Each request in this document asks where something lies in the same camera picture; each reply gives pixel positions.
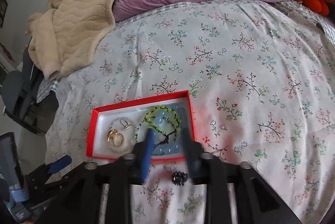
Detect rhinestone bangle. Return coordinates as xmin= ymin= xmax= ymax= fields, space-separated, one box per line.
xmin=109 ymin=116 xmax=137 ymax=154

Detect floral bed sheet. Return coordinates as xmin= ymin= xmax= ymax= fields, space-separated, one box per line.
xmin=44 ymin=0 xmax=335 ymax=224

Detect green bead bracelet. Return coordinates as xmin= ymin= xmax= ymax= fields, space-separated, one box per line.
xmin=143 ymin=105 xmax=184 ymax=135

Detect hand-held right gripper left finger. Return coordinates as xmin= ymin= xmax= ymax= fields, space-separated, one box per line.
xmin=34 ymin=128 xmax=157 ymax=224

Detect grey checkered sheet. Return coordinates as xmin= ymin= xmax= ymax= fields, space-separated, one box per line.
xmin=36 ymin=77 xmax=61 ymax=104

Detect blue bead bracelet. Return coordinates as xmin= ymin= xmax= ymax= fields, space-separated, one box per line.
xmin=150 ymin=102 xmax=187 ymax=156

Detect gold rings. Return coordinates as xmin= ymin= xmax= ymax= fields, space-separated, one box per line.
xmin=108 ymin=128 xmax=124 ymax=147

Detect black bead bracelet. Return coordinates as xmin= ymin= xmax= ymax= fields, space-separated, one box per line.
xmin=171 ymin=171 xmax=189 ymax=186

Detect grey office chair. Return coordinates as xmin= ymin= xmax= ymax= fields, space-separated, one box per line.
xmin=0 ymin=43 xmax=49 ymax=134

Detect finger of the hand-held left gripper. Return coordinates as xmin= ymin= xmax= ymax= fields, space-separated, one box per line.
xmin=26 ymin=155 xmax=73 ymax=188

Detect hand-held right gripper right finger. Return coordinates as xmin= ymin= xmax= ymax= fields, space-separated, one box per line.
xmin=182 ymin=128 xmax=301 ymax=224

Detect beige fleece blanket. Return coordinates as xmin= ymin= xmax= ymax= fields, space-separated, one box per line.
xmin=27 ymin=0 xmax=142 ymax=80

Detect red cardboard box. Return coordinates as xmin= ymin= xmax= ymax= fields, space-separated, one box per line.
xmin=86 ymin=90 xmax=197 ymax=162

